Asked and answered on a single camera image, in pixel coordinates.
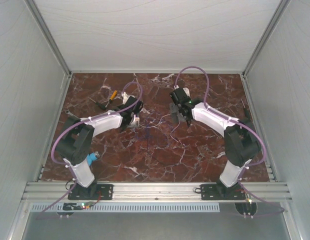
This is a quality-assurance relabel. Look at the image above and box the blue wire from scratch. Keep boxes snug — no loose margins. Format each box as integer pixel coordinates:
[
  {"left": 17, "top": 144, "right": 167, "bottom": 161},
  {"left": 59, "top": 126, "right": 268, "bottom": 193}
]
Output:
[{"left": 133, "top": 117, "right": 156, "bottom": 141}]

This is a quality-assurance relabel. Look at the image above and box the purple wire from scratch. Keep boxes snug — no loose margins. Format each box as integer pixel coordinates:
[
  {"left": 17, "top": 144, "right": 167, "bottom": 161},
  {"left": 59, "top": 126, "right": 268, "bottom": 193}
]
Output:
[{"left": 144, "top": 117, "right": 181, "bottom": 148}]

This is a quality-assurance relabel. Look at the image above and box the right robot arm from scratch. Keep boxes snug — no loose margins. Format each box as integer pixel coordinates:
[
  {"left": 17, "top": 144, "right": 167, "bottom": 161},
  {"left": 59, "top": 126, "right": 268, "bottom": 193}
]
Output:
[{"left": 170, "top": 87, "right": 262, "bottom": 199}]

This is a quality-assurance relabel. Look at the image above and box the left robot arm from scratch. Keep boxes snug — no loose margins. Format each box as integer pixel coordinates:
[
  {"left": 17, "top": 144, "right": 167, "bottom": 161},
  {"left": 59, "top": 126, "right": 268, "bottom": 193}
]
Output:
[{"left": 51, "top": 95, "right": 144, "bottom": 199}]

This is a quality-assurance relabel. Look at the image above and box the black zip tie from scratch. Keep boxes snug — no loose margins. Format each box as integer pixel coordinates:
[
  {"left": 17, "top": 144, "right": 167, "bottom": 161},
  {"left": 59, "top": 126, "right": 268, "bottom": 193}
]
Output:
[{"left": 146, "top": 140, "right": 171, "bottom": 166}]

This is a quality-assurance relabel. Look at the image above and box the silver ratchet wrench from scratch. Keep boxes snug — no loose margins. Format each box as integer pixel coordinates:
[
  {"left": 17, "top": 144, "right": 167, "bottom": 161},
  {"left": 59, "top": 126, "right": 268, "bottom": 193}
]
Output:
[{"left": 65, "top": 110, "right": 79, "bottom": 119}]

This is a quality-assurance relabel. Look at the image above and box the small black screwdriver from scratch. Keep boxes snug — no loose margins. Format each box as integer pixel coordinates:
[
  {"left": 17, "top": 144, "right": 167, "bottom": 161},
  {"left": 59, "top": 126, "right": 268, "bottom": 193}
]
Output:
[{"left": 241, "top": 100, "right": 251, "bottom": 119}]

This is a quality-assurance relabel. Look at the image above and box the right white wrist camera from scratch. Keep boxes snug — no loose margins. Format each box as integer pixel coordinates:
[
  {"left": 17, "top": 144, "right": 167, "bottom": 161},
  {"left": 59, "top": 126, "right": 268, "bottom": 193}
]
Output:
[{"left": 182, "top": 87, "right": 190, "bottom": 98}]

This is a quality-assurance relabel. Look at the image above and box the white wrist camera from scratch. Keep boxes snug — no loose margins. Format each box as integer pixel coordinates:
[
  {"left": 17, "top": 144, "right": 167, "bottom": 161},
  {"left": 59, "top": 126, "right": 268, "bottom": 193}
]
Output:
[
  {"left": 182, "top": 87, "right": 190, "bottom": 98},
  {"left": 121, "top": 91, "right": 131, "bottom": 105}
]

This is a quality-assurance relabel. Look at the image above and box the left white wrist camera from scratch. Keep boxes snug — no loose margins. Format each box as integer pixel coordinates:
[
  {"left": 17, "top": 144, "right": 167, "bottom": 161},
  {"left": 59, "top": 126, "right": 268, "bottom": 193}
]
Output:
[{"left": 121, "top": 91, "right": 131, "bottom": 105}]

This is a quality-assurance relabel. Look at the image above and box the yellow handled flat screwdriver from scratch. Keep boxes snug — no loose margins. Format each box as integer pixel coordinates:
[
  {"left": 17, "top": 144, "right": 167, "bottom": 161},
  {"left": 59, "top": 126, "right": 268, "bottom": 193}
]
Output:
[{"left": 105, "top": 90, "right": 118, "bottom": 108}]

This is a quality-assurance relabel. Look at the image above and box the grey slotted cable duct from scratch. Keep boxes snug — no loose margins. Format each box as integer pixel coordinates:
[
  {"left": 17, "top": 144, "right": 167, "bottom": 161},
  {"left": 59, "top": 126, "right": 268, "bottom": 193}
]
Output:
[{"left": 29, "top": 202, "right": 220, "bottom": 213}]

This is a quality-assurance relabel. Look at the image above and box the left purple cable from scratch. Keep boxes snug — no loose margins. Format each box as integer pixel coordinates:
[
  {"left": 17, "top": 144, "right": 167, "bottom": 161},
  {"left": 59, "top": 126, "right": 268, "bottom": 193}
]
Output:
[{"left": 36, "top": 81, "right": 143, "bottom": 221}]

